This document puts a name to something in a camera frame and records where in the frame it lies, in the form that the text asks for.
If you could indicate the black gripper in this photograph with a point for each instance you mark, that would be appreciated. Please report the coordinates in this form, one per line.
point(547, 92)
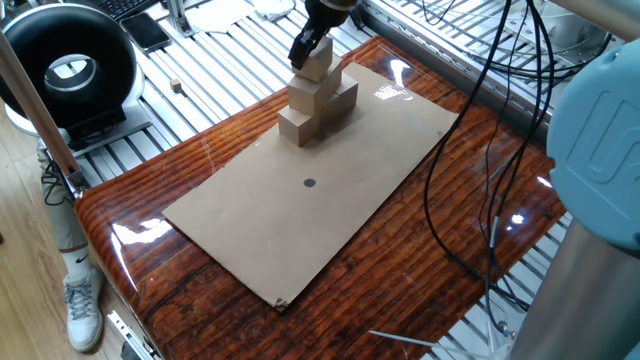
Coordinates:
point(330, 12)

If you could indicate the light wooden cube block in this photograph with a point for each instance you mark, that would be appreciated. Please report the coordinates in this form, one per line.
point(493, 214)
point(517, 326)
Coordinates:
point(327, 117)
point(298, 127)
point(347, 97)
point(335, 75)
point(305, 97)
point(315, 62)

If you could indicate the white paper sheet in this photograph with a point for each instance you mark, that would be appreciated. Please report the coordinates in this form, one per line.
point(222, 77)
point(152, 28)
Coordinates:
point(220, 17)

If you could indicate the short aluminium profile stand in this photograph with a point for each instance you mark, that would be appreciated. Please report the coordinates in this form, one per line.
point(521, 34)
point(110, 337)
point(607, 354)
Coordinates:
point(179, 20)

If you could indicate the tiny wooden cube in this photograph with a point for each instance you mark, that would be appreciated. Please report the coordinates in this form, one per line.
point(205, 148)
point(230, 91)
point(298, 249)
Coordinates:
point(175, 86)

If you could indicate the brown cardboard sheet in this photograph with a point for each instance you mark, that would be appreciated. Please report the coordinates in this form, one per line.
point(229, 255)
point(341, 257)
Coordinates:
point(325, 210)

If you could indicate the black smartphone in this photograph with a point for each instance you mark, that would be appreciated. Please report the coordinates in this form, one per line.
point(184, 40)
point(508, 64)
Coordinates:
point(145, 32)

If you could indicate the black keyboard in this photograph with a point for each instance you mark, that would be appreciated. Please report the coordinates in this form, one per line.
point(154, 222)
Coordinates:
point(125, 6)

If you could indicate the white grey lamp base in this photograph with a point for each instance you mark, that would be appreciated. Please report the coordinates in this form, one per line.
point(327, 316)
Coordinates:
point(140, 127)

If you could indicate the silver perforated mounting plate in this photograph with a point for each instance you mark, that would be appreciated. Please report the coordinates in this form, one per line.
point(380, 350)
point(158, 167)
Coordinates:
point(575, 30)

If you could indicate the khaki trouser leg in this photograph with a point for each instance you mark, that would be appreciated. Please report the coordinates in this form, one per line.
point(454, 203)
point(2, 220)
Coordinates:
point(62, 220)

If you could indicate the white zip tie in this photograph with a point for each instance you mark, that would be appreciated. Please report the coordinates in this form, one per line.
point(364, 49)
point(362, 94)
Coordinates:
point(415, 341)

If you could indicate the white sock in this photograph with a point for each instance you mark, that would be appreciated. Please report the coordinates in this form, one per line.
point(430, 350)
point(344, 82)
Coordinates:
point(77, 265)

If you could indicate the white sneaker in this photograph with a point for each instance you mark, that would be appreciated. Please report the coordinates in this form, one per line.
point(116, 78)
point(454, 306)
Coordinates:
point(82, 315)

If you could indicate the tan slanted frame post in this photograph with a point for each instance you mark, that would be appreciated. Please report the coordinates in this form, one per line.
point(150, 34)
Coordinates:
point(35, 110)

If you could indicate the silver slotted bracket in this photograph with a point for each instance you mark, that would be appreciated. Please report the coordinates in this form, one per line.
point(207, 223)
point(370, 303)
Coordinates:
point(127, 335)

